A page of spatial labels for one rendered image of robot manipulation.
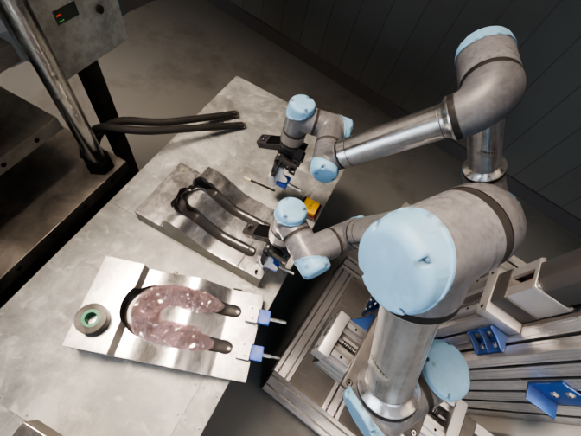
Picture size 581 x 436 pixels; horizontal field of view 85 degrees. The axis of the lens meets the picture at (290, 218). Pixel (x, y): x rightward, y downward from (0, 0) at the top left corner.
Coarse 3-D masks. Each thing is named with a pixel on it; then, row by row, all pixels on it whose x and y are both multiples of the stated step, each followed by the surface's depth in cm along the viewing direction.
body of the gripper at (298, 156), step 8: (304, 144) 101; (280, 152) 105; (288, 152) 103; (296, 152) 101; (304, 152) 107; (280, 160) 105; (288, 160) 104; (296, 160) 104; (288, 168) 108; (296, 168) 104
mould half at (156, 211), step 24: (168, 192) 116; (192, 192) 109; (240, 192) 118; (144, 216) 110; (168, 216) 104; (216, 216) 111; (264, 216) 116; (192, 240) 106; (216, 240) 108; (240, 264) 105
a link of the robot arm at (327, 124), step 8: (320, 112) 89; (328, 112) 90; (320, 120) 88; (328, 120) 88; (336, 120) 89; (344, 120) 89; (352, 120) 91; (320, 128) 89; (328, 128) 87; (336, 128) 87; (344, 128) 89; (352, 128) 90; (320, 136) 87; (336, 136) 86; (344, 136) 90
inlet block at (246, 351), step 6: (240, 342) 95; (246, 342) 95; (240, 348) 94; (246, 348) 94; (252, 348) 96; (258, 348) 96; (240, 354) 93; (246, 354) 94; (252, 354) 95; (258, 354) 95; (264, 354) 96; (270, 354) 97; (246, 360) 94; (252, 360) 95; (258, 360) 95
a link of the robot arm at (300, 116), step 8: (296, 96) 87; (304, 96) 88; (296, 104) 86; (304, 104) 87; (312, 104) 87; (288, 112) 88; (296, 112) 86; (304, 112) 86; (312, 112) 87; (288, 120) 90; (296, 120) 88; (304, 120) 88; (312, 120) 88; (288, 128) 92; (296, 128) 90; (304, 128) 90; (312, 128) 89; (288, 136) 94; (296, 136) 93; (304, 136) 95
